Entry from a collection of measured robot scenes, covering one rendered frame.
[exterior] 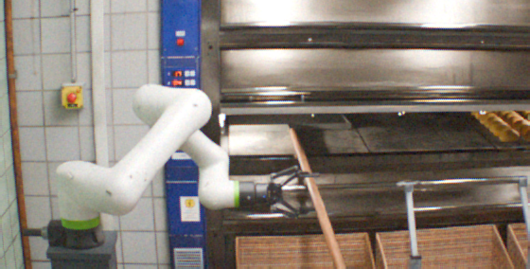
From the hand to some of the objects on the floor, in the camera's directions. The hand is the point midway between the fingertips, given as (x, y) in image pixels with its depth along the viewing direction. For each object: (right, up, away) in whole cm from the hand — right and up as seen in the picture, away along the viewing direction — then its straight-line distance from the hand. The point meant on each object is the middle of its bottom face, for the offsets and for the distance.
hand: (314, 191), depth 311 cm
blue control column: (-53, -85, +168) cm, 195 cm away
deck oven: (+44, -83, +173) cm, 197 cm away
